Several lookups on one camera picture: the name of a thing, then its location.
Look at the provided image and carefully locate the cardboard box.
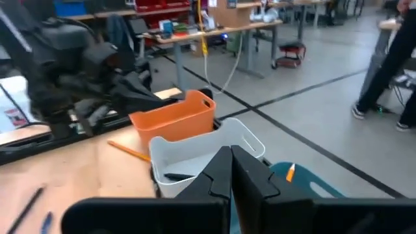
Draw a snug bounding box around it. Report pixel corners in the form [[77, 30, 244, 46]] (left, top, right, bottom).
[[207, 0, 256, 29]]

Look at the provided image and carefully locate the blue storage bin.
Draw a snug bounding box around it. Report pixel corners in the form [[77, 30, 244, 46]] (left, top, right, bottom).
[[53, 0, 87, 17]]

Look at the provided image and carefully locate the white cable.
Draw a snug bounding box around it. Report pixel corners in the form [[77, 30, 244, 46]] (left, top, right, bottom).
[[203, 32, 244, 95]]

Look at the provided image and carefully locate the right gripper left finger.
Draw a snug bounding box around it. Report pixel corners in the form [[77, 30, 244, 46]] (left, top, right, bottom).
[[61, 146, 233, 234]]

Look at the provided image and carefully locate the orange plastic bin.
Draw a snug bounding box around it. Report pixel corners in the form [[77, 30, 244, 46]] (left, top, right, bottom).
[[129, 89, 217, 153]]

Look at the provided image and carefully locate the wooden workbench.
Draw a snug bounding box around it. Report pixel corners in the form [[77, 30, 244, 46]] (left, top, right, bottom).
[[138, 18, 283, 92]]

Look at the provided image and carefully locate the yellow cord with plug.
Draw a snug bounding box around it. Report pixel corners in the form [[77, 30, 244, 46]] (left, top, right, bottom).
[[196, 0, 209, 56]]

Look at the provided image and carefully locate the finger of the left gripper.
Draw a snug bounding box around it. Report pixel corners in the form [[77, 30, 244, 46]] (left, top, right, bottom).
[[111, 90, 174, 113], [111, 71, 174, 100]]

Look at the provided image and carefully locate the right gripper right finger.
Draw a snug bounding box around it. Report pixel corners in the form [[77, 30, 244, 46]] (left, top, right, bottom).
[[231, 144, 416, 234]]

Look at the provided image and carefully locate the dark navy pencil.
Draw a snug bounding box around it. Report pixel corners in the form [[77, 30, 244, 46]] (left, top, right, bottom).
[[5, 187, 46, 234]]

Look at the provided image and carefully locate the red storage bin shelf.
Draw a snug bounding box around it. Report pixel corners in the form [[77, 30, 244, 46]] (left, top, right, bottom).
[[133, 0, 192, 14]]

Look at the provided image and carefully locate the green backpack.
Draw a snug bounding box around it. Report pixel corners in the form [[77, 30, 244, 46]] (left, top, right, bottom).
[[226, 31, 244, 55]]

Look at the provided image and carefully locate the blue wax crayon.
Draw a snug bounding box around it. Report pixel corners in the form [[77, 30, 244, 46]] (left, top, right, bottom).
[[40, 211, 53, 234]]

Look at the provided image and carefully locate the orange pencil with pink eraser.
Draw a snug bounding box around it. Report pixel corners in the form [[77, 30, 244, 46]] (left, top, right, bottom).
[[107, 140, 152, 163]]

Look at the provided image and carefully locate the teal plastic bin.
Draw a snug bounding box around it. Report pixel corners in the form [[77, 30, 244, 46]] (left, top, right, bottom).
[[229, 161, 347, 234]]

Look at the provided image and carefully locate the light grey plastic bin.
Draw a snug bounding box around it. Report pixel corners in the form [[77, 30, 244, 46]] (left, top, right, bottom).
[[148, 117, 267, 199]]

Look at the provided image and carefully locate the white plastic bag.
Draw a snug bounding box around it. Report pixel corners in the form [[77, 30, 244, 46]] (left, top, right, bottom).
[[0, 76, 36, 134]]

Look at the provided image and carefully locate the red rolling stool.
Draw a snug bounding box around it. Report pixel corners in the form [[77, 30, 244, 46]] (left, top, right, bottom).
[[272, 41, 307, 70]]

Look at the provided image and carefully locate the person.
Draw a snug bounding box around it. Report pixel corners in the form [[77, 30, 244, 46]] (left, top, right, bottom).
[[352, 0, 416, 133]]

